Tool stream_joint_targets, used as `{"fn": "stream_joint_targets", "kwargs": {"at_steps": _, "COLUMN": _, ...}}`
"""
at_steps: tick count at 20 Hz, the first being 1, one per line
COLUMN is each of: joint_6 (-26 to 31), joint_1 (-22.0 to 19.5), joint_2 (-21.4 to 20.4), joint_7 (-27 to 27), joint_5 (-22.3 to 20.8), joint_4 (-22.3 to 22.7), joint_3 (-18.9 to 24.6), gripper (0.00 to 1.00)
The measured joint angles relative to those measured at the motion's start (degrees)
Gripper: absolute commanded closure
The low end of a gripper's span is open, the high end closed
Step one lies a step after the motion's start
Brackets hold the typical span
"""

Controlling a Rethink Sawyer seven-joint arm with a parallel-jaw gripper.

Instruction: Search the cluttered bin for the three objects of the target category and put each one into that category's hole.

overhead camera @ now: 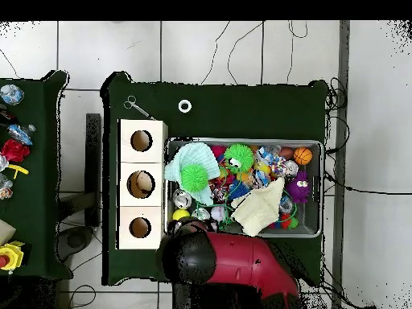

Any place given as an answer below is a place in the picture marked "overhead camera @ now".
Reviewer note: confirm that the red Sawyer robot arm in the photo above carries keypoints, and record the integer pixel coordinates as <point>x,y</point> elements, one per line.
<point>238,257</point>

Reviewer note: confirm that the wooden box with three holes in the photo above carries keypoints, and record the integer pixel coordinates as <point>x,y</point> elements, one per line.
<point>127,154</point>

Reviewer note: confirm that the green spiky rubber ball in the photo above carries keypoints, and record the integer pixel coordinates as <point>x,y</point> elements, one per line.
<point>194,178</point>

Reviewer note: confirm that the mint green knitted cloth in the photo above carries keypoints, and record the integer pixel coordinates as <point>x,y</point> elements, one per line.
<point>196,154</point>

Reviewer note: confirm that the green spiky ball with eyes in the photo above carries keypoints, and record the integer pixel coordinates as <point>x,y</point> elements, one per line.
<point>238,157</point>

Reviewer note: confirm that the white toy baseball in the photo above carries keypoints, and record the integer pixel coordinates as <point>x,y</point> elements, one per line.
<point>218,213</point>

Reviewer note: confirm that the yellow ball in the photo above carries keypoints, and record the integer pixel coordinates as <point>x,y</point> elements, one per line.
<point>181,214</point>

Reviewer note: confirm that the crushed bottle with blue label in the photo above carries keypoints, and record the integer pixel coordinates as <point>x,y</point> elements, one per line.
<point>266,153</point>
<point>21,133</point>

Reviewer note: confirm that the cream knitted cloth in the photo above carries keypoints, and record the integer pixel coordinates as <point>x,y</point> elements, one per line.
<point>257,209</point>

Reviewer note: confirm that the metal scissors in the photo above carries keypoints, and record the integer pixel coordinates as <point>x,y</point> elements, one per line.
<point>138,107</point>

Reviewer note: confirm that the purple spiky monster toy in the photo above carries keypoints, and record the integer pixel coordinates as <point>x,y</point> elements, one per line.
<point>298,188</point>

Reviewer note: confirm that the orange toy basketball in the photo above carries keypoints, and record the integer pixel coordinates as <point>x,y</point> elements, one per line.
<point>302,155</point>

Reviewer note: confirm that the yellow plastic toy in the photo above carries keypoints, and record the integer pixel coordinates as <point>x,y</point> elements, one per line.
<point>17,170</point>

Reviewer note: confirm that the red cloth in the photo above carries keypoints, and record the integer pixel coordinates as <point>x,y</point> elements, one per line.
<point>14,150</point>

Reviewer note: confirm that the clear plastic packet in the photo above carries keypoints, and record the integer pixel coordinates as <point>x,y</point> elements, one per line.
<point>4,186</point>

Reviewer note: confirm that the crushed clear plastic bottle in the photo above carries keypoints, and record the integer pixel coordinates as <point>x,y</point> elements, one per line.
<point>11,94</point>

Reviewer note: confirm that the beige foam block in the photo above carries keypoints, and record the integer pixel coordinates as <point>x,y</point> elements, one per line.
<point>4,230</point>

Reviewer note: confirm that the yellow emergency stop button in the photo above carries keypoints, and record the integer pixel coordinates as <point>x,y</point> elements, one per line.
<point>9,256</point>

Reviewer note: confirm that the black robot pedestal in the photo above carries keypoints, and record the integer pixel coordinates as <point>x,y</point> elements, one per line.
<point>182,299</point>

